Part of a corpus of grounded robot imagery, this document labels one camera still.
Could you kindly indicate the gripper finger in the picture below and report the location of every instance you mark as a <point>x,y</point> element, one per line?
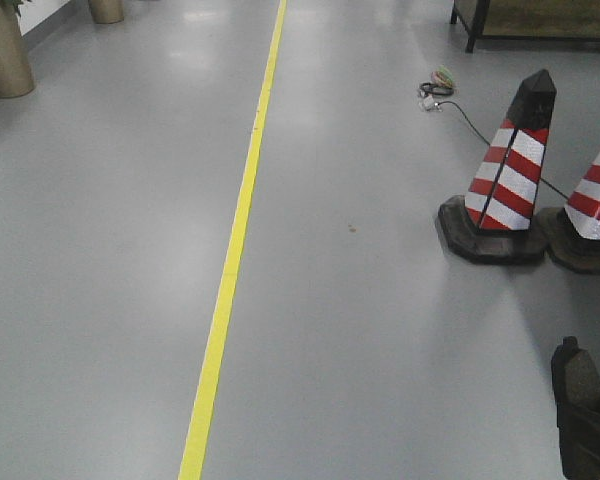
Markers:
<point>579,440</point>

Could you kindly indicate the brake pad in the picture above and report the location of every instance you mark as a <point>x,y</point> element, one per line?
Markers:
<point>575,383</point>

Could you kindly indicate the right striped traffic cone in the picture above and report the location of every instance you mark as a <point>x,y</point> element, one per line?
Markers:
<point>573,230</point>

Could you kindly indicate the striped traffic cone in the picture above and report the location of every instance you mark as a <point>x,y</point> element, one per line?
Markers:
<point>493,222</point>
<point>573,230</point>

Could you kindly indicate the left striped traffic cone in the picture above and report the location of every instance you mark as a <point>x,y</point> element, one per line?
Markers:
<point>493,222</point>

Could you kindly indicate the tan planter pot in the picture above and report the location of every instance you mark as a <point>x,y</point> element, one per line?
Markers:
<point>16,78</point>

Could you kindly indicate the cardboard tube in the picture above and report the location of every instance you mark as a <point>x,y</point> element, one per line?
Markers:
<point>106,11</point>

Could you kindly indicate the wooden black-framed cabinet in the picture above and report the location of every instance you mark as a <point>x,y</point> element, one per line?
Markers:
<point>572,20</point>

